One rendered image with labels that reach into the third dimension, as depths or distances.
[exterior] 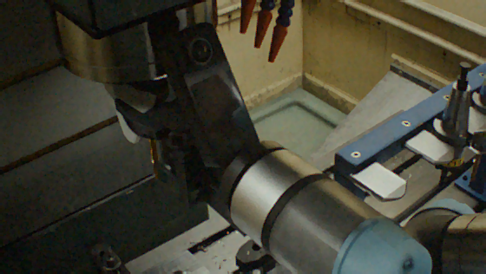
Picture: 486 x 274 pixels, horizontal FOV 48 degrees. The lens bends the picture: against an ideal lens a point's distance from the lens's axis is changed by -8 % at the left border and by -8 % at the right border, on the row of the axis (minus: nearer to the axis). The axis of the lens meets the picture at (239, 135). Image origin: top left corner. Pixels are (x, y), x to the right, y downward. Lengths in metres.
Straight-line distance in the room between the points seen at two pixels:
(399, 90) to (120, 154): 0.84
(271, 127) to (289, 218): 1.53
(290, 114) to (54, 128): 1.08
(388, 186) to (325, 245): 0.36
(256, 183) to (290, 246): 0.06
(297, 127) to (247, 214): 1.50
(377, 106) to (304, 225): 1.27
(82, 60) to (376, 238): 0.29
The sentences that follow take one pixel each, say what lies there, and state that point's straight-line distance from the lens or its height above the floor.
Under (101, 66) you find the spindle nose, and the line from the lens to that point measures 0.51.
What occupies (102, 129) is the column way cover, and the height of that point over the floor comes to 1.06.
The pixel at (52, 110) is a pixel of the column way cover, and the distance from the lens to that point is 1.08.
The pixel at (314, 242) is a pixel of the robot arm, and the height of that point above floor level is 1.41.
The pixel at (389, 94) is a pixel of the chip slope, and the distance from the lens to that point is 1.69.
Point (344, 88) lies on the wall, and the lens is 1.93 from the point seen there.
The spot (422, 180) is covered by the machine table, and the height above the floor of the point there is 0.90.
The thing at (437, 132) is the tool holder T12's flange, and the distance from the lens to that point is 0.85.
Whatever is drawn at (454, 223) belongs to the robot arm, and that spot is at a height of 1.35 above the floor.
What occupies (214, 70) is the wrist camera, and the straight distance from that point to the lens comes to 0.47.
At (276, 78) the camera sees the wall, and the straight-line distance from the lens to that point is 1.99.
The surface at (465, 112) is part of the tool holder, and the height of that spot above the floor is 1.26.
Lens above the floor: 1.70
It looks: 36 degrees down
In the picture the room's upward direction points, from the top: 3 degrees counter-clockwise
